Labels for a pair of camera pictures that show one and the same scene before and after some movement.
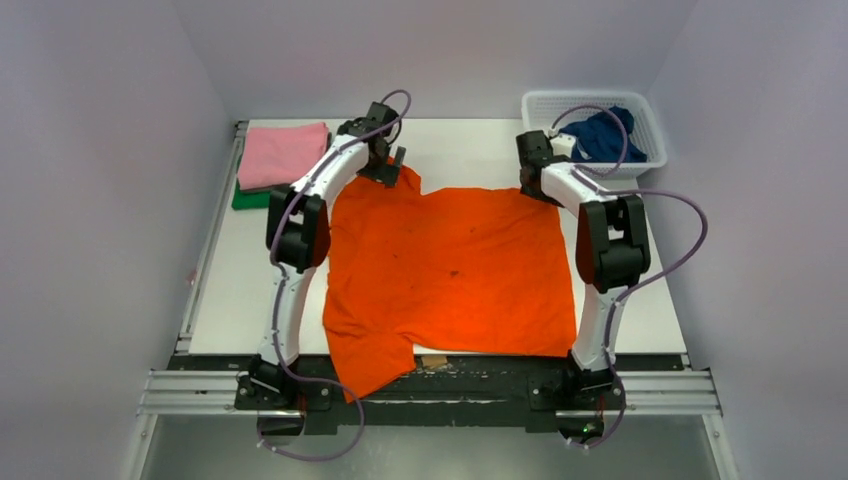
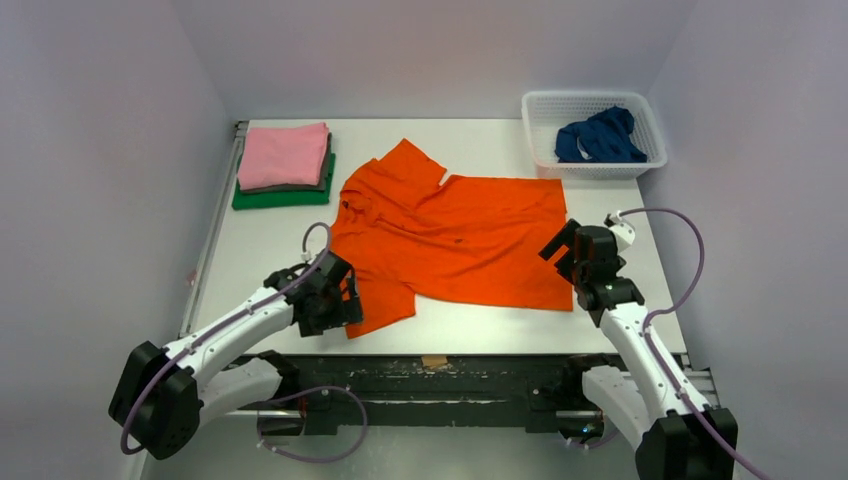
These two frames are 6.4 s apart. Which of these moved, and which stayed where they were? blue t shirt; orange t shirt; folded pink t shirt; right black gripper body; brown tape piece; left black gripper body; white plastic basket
Moved: left black gripper body; right black gripper body; orange t shirt
Stayed: brown tape piece; folded pink t shirt; blue t shirt; white plastic basket
